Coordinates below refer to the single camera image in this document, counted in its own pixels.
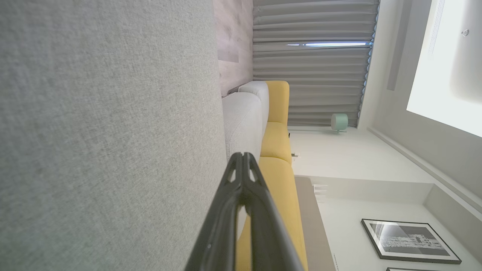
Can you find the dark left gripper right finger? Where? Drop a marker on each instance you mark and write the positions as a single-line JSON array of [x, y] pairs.
[[263, 226]]

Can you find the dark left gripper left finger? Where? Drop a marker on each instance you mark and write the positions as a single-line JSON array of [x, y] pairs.
[[222, 218]]

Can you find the long yellow sofa back cushion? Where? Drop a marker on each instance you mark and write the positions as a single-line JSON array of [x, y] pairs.
[[282, 195]]

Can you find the short yellow sofa back cushion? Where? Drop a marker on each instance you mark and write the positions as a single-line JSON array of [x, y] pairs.
[[276, 141], [278, 101]]

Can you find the grey sofa seat cushion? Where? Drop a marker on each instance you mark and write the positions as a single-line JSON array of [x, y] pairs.
[[256, 87], [243, 120]]

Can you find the large grey sofa ottoman cushion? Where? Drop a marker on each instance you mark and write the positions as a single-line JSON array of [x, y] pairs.
[[113, 131]]

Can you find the black framed grey picture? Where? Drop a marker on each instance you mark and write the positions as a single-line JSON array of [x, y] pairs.
[[410, 241]]

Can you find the grey pleated curtain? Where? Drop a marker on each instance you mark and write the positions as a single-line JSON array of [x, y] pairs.
[[312, 75]]

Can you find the taupe low wall ledge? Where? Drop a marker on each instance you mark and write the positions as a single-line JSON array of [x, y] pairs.
[[312, 233]]

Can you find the white slatted wall vent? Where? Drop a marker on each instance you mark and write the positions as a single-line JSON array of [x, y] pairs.
[[320, 194]]

